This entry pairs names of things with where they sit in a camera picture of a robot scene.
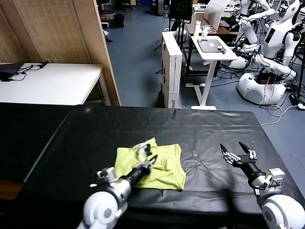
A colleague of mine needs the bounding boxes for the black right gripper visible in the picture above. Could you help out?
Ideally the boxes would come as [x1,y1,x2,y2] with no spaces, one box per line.
[220,141,264,181]

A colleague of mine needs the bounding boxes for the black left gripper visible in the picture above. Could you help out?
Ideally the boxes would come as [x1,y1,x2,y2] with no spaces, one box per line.
[128,144,158,186]

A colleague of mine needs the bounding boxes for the yellow-green t-shirt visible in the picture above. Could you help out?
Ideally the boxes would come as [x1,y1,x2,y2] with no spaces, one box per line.
[114,137,187,191]

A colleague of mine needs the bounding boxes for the black plastic table cover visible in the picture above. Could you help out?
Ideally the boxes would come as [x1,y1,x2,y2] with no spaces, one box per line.
[23,106,305,229]

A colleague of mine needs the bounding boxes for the tall white cardboard box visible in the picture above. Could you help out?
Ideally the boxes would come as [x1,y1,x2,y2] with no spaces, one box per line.
[161,31,183,109]

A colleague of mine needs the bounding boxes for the white height-adjustable desk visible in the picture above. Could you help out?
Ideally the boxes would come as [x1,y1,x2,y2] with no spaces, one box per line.
[185,35,238,110]

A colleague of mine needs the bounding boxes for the grey closed laptop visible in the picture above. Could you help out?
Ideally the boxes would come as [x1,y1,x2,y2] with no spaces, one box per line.
[196,39,226,52]

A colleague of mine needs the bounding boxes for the white table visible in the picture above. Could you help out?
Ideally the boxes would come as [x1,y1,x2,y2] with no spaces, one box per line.
[0,62,112,105]

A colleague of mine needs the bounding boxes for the white humanoid robot with base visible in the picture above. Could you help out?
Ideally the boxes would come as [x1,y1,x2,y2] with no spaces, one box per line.
[228,0,303,105]

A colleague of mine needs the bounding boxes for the brown wooden desk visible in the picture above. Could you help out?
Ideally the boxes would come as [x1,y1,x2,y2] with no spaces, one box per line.
[184,12,241,36]

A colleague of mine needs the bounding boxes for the black tripod stand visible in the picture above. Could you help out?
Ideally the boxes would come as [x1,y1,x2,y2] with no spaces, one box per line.
[153,20,191,76]

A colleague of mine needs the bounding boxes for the white water bottle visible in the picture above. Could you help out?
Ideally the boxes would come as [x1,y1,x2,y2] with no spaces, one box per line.
[193,20,202,38]

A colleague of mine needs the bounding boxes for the black bin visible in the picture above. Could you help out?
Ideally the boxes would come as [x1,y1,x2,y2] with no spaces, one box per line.
[113,13,125,29]

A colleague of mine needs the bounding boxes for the white curved panel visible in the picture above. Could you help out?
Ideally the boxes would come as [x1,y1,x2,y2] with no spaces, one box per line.
[204,0,231,31]

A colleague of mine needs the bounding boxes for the black monitor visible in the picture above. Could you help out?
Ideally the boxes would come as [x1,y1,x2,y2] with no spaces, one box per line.
[169,0,193,24]

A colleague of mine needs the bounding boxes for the wooden partition screen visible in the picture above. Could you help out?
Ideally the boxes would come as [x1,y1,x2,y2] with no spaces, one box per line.
[0,0,122,107]

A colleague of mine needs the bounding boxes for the flat black device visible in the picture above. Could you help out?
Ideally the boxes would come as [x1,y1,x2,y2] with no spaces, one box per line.
[0,62,26,75]

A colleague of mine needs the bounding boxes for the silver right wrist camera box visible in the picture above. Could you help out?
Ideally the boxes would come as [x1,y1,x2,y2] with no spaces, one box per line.
[264,168,286,189]

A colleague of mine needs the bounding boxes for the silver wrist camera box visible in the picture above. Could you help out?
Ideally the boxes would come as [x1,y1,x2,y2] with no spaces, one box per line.
[264,168,286,189]
[96,167,117,182]

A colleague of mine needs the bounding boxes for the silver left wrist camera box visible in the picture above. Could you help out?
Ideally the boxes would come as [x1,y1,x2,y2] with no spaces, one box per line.
[96,167,117,182]

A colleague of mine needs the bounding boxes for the white floor cable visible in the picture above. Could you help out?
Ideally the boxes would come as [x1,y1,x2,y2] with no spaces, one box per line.
[260,103,305,126]

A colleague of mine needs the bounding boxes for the black cables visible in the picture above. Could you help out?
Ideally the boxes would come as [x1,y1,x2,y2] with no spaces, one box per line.
[0,61,50,83]

